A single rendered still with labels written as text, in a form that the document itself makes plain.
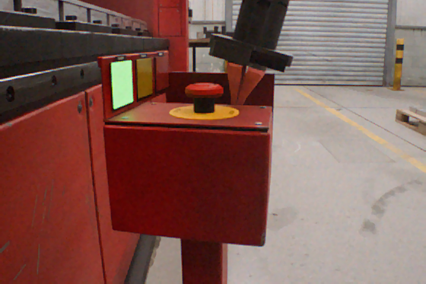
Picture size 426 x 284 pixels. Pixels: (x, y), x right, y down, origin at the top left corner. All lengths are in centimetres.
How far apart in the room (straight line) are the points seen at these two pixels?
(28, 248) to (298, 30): 708
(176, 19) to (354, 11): 595
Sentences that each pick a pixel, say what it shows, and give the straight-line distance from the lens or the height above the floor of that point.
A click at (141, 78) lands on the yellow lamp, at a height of 81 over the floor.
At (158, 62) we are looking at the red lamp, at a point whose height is 83.
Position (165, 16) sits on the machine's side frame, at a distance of 209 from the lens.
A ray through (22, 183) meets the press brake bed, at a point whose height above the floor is 69.
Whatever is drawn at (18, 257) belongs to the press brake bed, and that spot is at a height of 61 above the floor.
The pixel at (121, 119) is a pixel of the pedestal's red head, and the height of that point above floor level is 78.
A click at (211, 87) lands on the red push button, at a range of 34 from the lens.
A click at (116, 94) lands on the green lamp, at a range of 36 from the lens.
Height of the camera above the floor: 85
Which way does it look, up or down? 13 degrees down
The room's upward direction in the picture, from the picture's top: straight up
